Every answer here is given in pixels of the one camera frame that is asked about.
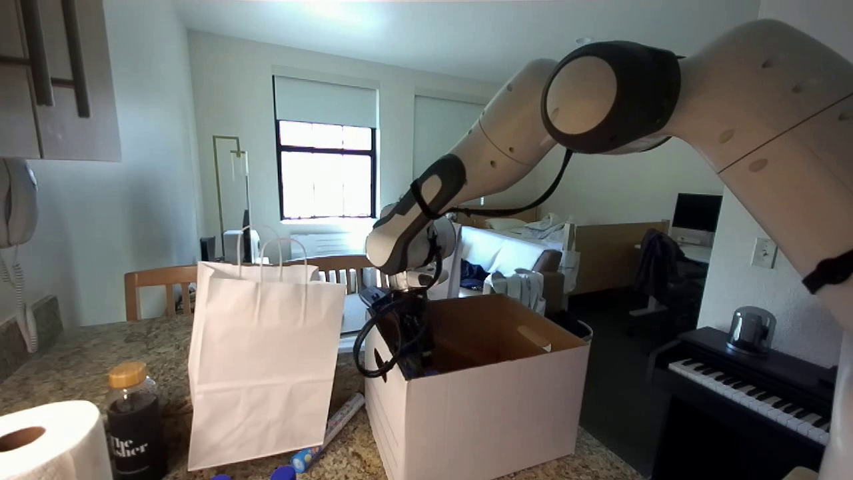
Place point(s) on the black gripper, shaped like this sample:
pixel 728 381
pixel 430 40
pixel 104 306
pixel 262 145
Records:
pixel 402 313

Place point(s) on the clear water bottle blue cap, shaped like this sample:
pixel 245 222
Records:
pixel 225 474
pixel 282 473

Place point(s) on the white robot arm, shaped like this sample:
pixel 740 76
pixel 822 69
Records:
pixel 756 89

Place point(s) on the white cardboard box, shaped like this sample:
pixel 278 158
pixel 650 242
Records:
pixel 489 417

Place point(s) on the large brown cardboard box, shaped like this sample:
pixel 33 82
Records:
pixel 613 256

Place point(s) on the blue white flat package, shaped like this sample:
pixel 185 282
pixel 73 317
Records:
pixel 348 417

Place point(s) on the wooden chair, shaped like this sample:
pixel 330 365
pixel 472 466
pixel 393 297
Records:
pixel 161 274
pixel 336 262

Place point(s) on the white radiator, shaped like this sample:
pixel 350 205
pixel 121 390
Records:
pixel 329 242

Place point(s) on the white paper bag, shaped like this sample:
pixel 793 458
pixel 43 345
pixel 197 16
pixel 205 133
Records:
pixel 268 374

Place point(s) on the white bedding pile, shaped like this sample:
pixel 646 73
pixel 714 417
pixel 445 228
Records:
pixel 534 266

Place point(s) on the black framed window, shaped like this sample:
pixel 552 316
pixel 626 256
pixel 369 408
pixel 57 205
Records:
pixel 322 177

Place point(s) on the white roller blind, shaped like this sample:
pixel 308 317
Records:
pixel 321 102
pixel 441 133

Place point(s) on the metal clothes rack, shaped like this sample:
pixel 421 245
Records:
pixel 216 177

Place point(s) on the black office chair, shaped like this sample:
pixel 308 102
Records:
pixel 666 266

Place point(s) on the dark jar yellow lid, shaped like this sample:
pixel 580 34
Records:
pixel 135 428

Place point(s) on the black computer monitor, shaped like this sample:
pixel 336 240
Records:
pixel 696 214

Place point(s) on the metal kettle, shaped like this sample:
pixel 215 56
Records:
pixel 749 328

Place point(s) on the black digital piano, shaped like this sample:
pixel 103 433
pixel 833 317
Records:
pixel 756 374

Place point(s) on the white paper towel roll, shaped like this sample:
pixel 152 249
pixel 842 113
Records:
pixel 63 444

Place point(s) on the white light switch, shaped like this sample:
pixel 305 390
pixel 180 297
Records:
pixel 762 253

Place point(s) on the wooden wall cabinet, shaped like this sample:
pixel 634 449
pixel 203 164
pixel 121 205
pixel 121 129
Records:
pixel 97 81

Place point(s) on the grey wall dispenser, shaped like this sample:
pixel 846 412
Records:
pixel 17 201

